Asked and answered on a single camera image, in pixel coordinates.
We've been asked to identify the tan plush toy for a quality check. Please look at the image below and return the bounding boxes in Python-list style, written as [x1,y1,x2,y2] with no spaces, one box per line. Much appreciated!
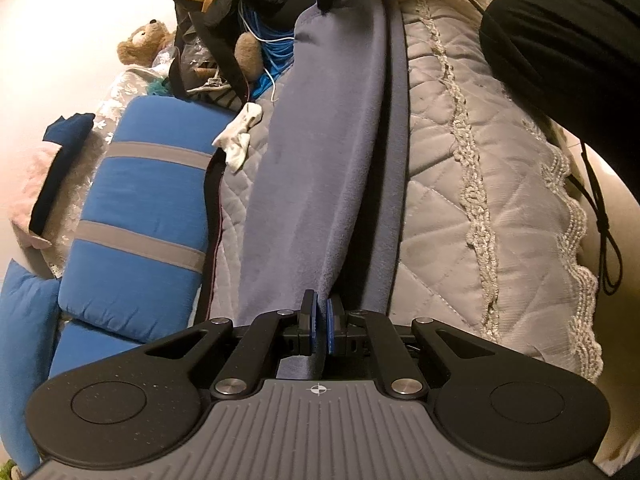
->
[234,32,263,78]

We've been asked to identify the grey pants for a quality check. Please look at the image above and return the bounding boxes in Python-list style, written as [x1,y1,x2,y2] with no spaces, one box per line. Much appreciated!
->
[235,0,413,381]

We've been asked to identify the thin white cable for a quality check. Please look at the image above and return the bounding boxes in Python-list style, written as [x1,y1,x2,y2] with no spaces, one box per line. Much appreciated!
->
[240,5,296,103]

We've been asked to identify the person's black jacket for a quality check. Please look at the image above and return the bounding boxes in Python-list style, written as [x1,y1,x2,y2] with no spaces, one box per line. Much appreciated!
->
[477,0,640,146]

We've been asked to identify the black white striped cloth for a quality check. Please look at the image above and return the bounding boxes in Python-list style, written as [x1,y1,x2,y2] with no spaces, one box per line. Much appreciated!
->
[187,80,241,111]

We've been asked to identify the white sock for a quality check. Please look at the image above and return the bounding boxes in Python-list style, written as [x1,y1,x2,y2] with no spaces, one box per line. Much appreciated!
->
[212,102,264,170]

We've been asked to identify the black bag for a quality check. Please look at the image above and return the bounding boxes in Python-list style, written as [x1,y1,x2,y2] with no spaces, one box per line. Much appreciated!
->
[167,0,311,111]

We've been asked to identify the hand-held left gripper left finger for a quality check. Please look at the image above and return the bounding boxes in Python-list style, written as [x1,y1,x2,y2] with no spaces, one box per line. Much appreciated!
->
[145,290,319,402]

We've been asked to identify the blue grey striped pillow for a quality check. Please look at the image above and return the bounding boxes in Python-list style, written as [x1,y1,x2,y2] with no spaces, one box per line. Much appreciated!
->
[57,95,236,346]
[47,320,151,383]

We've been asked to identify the black drawstring cord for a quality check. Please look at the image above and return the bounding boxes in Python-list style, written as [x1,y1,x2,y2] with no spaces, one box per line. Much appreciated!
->
[580,140,623,296]

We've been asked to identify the brown teddy bear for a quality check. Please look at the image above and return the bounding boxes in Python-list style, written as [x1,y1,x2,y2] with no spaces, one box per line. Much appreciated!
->
[116,20,176,67]

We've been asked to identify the plain blue pillow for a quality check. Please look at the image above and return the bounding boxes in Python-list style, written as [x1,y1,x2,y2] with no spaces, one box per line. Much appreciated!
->
[0,260,61,471]

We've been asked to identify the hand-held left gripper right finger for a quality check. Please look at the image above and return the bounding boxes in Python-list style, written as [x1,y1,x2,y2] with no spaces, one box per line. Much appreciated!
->
[327,296,501,401]

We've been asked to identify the grey quilted bedspread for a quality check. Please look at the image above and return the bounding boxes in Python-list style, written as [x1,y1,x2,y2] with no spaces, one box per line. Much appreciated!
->
[205,0,603,381]

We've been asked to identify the navy blue cloth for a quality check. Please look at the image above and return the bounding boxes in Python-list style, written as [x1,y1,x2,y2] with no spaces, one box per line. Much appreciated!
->
[30,112,96,236]

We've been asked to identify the blue cable coil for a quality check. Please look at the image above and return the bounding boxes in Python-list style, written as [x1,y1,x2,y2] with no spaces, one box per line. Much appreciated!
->
[240,0,361,101]

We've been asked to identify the black strap with red edge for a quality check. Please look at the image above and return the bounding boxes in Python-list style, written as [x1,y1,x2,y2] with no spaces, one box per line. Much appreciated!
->
[192,152,223,331]

